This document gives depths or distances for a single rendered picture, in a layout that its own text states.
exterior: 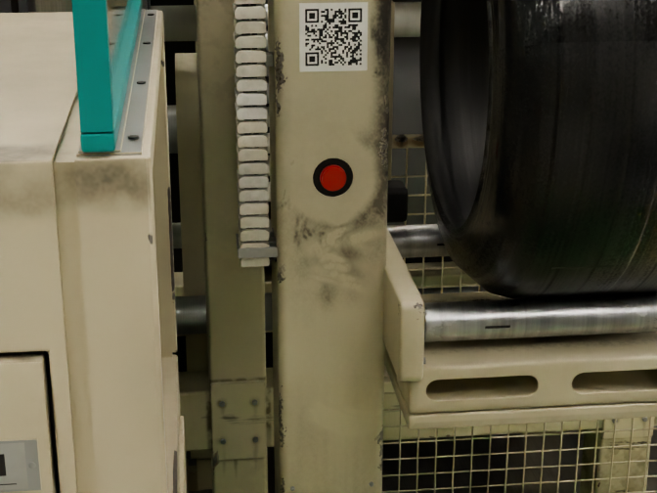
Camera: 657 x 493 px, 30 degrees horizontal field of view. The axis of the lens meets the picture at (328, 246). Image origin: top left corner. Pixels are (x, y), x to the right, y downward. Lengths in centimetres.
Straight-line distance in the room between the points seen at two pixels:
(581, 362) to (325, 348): 30
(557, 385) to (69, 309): 80
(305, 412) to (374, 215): 26
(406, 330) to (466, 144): 45
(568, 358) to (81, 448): 77
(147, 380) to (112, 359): 3
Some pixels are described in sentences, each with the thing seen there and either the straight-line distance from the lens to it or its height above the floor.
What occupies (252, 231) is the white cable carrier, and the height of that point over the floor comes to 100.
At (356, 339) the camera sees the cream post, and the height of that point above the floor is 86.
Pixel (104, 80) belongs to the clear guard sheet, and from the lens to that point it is 70.
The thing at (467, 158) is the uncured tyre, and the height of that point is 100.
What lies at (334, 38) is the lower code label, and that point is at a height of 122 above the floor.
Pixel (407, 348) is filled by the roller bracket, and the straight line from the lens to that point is 136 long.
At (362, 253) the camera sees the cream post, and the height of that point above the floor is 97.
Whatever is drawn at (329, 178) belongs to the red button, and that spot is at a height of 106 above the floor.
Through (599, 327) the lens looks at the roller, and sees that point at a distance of 145.
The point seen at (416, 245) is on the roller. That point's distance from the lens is 166.
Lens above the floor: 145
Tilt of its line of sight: 20 degrees down
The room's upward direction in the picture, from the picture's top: straight up
